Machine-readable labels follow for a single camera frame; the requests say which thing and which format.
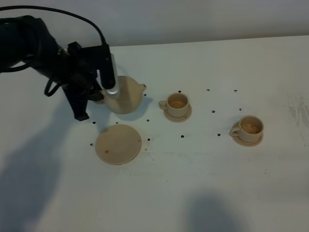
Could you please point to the beige teacup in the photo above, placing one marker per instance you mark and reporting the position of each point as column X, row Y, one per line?
column 251, row 124
column 176, row 104

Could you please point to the beige teacup near centre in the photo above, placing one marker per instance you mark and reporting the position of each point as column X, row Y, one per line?
column 176, row 104

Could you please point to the small saucer under cup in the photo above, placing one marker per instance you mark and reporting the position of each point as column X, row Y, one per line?
column 243, row 138
column 178, row 119

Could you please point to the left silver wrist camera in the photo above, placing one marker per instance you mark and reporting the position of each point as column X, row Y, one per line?
column 100, row 59

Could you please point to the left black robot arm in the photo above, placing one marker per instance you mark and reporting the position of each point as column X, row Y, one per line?
column 25, row 42

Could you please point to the large round beige saucer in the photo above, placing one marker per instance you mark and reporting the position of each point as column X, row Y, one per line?
column 118, row 144

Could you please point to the small saucer under right cup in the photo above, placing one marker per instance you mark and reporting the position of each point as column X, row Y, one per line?
column 243, row 138

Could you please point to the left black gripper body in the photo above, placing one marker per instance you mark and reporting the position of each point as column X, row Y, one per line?
column 82, row 64

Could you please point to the beige teacup on right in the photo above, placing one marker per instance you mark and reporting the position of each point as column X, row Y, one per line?
column 251, row 124

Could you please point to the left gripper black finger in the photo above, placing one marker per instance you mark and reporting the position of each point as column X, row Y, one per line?
column 78, row 102

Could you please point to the beige ceramic teapot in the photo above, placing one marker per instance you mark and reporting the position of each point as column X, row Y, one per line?
column 129, row 98

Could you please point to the small saucer under centre cup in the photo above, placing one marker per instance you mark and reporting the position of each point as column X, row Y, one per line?
column 178, row 119

